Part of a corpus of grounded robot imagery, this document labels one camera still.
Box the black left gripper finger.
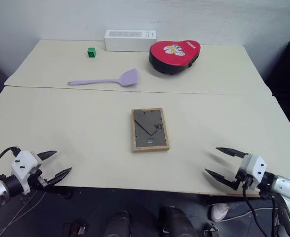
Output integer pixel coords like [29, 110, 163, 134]
[47, 166, 73, 186]
[37, 150, 58, 162]

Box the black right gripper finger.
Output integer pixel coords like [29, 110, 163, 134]
[204, 168, 240, 191]
[215, 147, 247, 160]

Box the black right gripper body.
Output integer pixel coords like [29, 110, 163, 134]
[234, 167, 254, 190]

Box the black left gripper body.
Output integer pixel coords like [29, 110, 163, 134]
[27, 169, 50, 190]

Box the wooden picture frame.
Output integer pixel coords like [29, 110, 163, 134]
[131, 107, 171, 153]

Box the white shoe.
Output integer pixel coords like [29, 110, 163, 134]
[210, 203, 230, 222]

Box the red and black device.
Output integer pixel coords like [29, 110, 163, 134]
[62, 220, 89, 237]

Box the dark rounded shape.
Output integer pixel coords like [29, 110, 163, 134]
[158, 205, 198, 237]
[104, 210, 131, 237]

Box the red heart-shaped padded case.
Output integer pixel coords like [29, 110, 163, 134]
[148, 39, 202, 76]

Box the lilac silicone spatula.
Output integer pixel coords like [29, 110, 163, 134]
[67, 68, 141, 88]

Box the long white cardboard box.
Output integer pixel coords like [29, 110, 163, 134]
[104, 29, 158, 52]

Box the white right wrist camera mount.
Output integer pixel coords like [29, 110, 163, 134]
[238, 153, 268, 191]

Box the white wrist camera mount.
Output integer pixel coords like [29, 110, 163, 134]
[238, 153, 268, 191]
[10, 150, 43, 195]

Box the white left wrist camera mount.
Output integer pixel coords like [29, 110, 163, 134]
[10, 150, 43, 195]

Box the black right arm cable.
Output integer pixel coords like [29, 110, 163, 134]
[242, 182, 284, 237]

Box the grey metal bracket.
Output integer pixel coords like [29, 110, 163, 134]
[204, 221, 220, 237]

